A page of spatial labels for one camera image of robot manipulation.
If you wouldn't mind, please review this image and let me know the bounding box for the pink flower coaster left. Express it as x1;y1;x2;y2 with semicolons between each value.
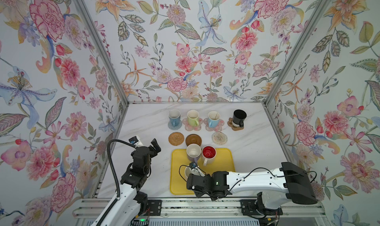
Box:
182;118;203;132

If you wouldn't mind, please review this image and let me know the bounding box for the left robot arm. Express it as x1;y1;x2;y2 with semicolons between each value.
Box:
93;136;161;226

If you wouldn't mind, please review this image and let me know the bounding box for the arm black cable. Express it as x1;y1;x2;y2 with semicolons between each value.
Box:
178;162;318;197
94;139;137;226

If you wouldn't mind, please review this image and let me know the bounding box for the pink flower coaster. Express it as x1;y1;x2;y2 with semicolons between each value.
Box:
203;118;225;132
182;118;203;132

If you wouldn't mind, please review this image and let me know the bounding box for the grey round coaster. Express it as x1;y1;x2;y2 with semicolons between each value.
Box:
168;119;183;131

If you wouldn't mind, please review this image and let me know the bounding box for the purple mug back row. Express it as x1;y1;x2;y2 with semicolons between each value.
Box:
186;143;202;163

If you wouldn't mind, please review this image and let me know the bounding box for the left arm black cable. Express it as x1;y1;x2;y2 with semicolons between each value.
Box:
94;139;137;226

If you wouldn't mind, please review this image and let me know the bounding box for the red interior white mug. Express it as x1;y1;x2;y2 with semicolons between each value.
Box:
201;146;217;166

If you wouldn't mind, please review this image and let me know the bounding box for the blue mug back row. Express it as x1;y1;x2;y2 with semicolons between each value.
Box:
169;109;181;121

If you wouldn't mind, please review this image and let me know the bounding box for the black mug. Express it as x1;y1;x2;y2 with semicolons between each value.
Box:
232;109;247;128

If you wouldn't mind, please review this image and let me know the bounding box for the woven rattan round coaster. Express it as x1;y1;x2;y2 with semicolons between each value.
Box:
168;132;185;146

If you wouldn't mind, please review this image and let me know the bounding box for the colourful woven round coaster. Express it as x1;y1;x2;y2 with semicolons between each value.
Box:
211;132;228;145

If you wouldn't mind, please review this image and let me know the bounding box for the brown wooden round coaster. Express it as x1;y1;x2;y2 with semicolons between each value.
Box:
185;134;202;146

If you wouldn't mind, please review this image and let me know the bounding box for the blue handle mug front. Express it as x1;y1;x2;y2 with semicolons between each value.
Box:
208;111;220;128

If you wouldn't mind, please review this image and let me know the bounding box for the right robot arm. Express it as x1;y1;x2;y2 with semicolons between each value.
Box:
186;162;318;210

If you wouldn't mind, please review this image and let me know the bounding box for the green handle mug front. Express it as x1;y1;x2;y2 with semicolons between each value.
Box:
187;110;200;127

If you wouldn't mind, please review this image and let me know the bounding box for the pink flower coaster right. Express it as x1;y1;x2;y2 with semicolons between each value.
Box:
203;118;225;132

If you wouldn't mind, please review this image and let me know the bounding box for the pink handle mug front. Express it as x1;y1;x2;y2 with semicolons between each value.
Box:
184;167;205;180

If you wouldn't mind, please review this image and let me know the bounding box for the yellow tray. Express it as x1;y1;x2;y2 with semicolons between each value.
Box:
170;148;235;195

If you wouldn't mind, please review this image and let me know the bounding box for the cork paw print coaster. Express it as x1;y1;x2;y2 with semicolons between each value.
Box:
228;118;244;131

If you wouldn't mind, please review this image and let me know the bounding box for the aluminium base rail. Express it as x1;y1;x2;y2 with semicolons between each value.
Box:
73;197;326;219

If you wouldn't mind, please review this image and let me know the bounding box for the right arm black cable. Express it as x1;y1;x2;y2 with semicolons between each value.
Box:
178;162;318;197

